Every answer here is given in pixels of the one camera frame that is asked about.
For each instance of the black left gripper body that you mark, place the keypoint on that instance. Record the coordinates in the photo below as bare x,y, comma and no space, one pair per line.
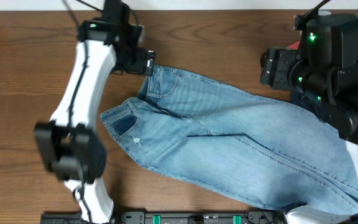
148,62

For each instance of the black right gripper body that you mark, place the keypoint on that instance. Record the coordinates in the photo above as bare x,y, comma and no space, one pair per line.
274,66

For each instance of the light blue denim jeans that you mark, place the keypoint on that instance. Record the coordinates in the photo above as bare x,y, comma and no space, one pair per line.
264,152

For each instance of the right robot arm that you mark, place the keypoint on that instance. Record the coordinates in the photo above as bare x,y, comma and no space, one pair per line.
324,67

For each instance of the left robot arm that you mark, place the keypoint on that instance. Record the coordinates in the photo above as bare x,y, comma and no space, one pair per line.
68,143

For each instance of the dark navy folded garment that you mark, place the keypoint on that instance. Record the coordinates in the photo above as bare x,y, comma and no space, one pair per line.
302,101

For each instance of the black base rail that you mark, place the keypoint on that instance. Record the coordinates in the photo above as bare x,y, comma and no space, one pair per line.
252,217

